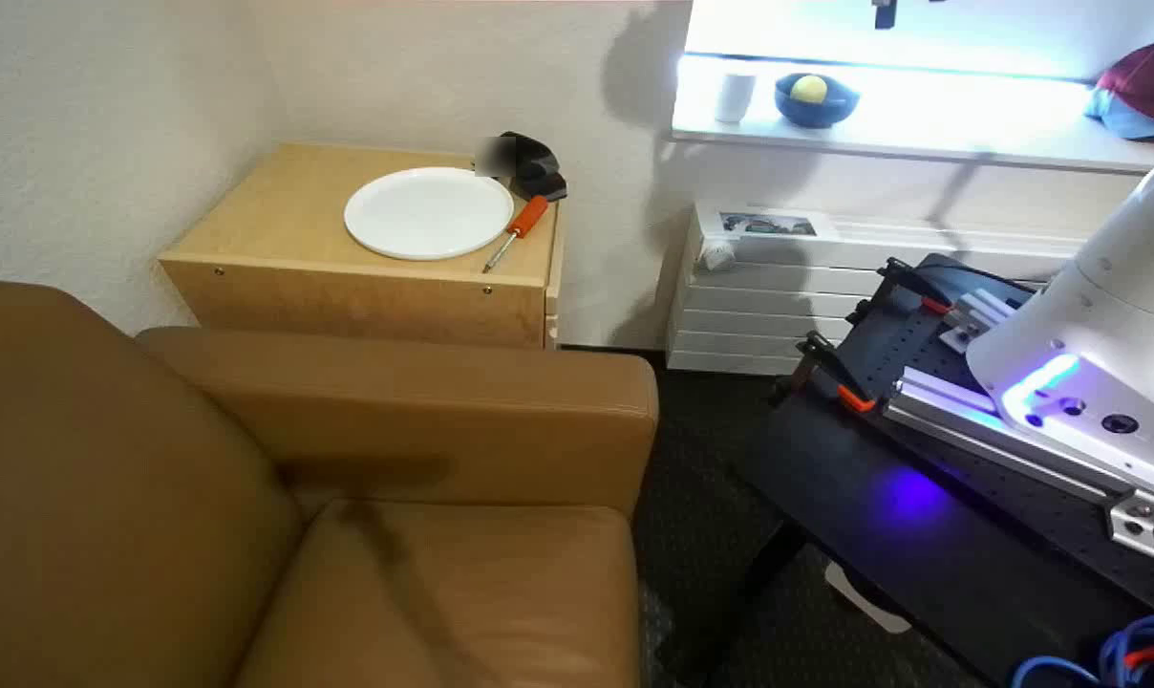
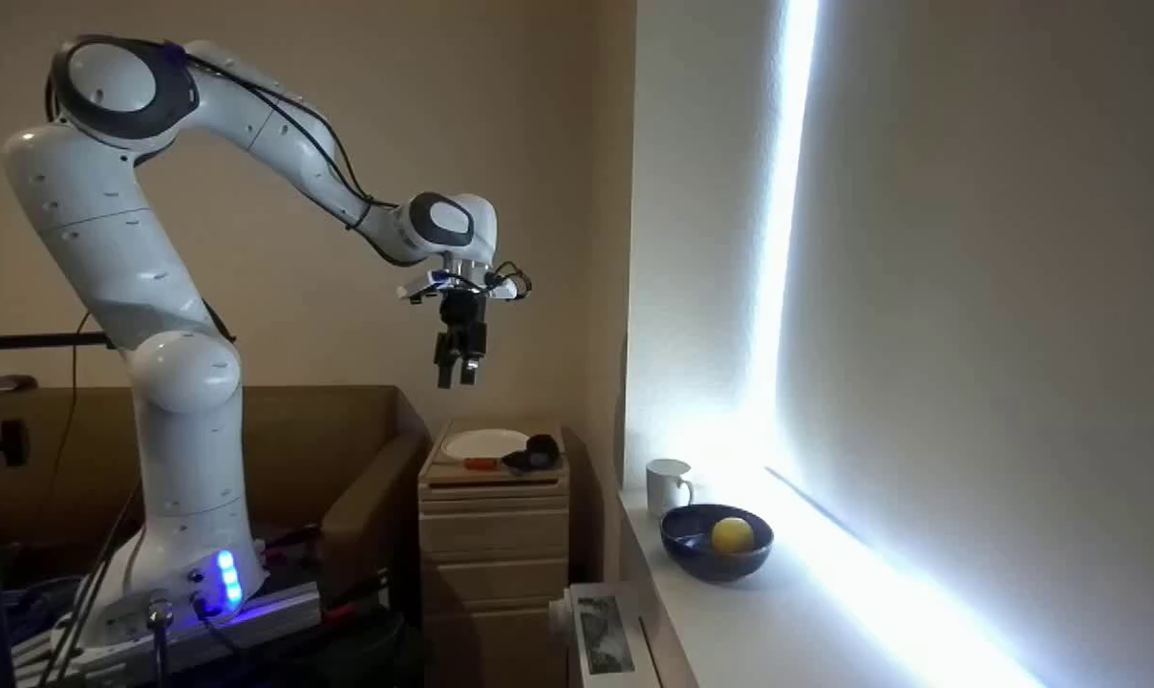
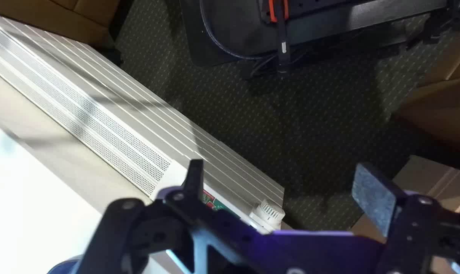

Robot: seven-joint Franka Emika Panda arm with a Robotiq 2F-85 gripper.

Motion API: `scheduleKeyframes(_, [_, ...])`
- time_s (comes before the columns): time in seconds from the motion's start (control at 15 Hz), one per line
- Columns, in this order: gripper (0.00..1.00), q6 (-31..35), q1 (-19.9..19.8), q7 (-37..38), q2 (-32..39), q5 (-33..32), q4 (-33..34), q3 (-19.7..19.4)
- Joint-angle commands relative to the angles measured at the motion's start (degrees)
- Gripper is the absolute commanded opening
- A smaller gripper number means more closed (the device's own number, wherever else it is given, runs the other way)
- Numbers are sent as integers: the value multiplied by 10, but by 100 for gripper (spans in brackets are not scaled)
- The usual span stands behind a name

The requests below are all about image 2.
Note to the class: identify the white mug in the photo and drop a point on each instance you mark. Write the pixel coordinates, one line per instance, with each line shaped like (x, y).
(668, 488)

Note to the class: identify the robot base with blue lights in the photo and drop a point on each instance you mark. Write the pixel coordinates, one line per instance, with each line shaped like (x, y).
(169, 628)

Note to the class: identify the yellow ball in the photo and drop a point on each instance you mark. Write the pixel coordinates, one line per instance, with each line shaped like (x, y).
(730, 535)

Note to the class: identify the small black round object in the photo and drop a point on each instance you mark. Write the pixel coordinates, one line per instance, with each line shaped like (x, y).
(539, 451)

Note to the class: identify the brown wooden box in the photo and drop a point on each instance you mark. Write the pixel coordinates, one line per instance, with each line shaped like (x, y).
(328, 461)

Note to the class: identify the beige drawer cabinet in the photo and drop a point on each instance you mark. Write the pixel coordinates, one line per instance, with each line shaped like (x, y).
(496, 554)

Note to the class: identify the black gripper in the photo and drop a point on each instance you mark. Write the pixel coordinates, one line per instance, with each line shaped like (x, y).
(463, 338)

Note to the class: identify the white roller blind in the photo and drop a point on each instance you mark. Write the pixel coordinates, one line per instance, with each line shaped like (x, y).
(893, 289)

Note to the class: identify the dark blue bowl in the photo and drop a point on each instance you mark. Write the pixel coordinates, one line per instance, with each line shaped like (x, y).
(685, 535)

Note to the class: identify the white plate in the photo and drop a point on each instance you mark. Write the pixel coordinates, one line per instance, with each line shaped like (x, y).
(482, 445)

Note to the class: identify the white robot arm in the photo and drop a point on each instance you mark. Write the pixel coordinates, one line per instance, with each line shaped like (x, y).
(113, 108)

